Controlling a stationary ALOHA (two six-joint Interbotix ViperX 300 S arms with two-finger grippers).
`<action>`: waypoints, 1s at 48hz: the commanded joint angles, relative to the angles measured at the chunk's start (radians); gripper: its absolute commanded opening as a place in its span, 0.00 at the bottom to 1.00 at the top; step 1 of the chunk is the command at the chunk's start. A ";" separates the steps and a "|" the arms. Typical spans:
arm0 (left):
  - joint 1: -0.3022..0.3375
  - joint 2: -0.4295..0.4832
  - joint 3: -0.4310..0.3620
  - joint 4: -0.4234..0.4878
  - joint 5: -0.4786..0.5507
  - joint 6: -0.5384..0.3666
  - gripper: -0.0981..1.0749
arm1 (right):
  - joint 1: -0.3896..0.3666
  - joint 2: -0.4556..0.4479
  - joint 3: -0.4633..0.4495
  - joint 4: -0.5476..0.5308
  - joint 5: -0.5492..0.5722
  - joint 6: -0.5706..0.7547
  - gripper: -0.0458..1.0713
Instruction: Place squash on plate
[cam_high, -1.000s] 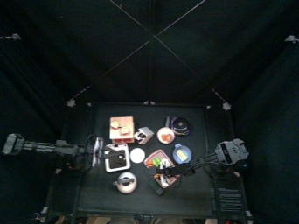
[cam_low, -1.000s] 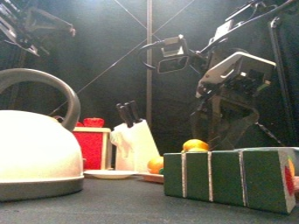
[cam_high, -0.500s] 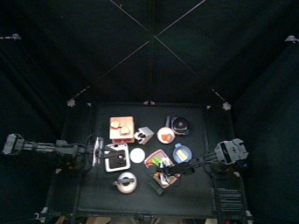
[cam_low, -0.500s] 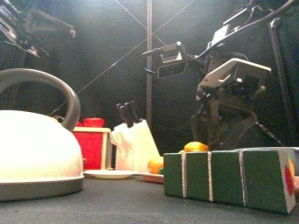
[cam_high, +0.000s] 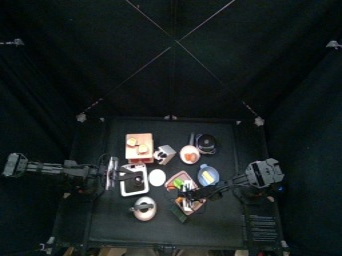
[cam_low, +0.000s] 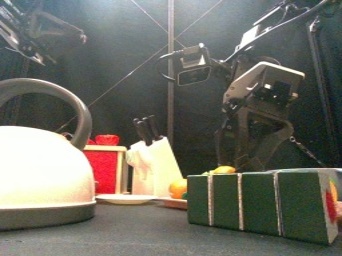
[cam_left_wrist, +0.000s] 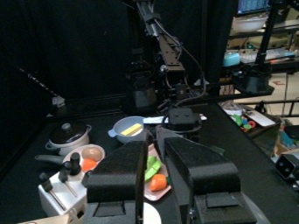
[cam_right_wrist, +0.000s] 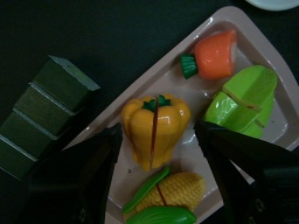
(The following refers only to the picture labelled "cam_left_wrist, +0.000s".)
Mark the white plate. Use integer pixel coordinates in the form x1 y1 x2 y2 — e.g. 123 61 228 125
143 202 164 224

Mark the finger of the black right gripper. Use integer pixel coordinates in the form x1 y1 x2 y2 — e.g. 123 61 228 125
155 124 175 147

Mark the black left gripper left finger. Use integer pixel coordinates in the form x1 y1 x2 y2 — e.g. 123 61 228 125
83 140 147 224

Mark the white toy pot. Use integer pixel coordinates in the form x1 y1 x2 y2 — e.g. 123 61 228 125
44 123 93 156

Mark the black pot lid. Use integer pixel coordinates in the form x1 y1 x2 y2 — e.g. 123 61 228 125
49 122 89 144

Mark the bin of colourful toys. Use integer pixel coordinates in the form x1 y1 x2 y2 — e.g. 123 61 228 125
228 107 283 136

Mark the orange toy carrot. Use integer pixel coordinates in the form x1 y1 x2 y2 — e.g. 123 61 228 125
148 173 170 193

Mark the toy frying pan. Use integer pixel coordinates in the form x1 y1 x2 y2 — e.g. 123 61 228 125
33 143 107 176

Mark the yellow toy butter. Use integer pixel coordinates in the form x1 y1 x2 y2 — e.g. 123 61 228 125
119 122 144 137

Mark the green toy vegetable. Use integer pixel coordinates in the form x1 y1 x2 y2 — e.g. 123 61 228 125
144 155 164 182

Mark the metal frame bracket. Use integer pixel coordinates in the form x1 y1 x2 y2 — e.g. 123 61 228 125
51 94 67 109

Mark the pink toy tray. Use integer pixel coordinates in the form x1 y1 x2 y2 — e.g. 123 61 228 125
143 143 174 202

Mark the computer keyboard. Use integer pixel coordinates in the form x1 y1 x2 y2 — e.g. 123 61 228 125
238 47 295 64

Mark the computer monitor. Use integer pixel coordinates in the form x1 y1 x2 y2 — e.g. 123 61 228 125
236 0 272 15

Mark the blue toy bowl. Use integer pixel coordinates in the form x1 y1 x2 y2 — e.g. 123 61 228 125
107 115 147 144

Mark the black frame post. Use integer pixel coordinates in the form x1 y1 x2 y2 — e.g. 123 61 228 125
254 0 290 67

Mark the orange toy tomato slice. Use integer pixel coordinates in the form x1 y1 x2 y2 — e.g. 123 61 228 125
80 157 99 173

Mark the light blue container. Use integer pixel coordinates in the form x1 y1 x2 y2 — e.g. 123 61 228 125
222 52 242 67

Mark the black camera device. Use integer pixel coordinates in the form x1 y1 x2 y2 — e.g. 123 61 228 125
275 153 299 180

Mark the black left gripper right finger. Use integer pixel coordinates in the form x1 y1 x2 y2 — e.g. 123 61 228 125
163 136 259 224

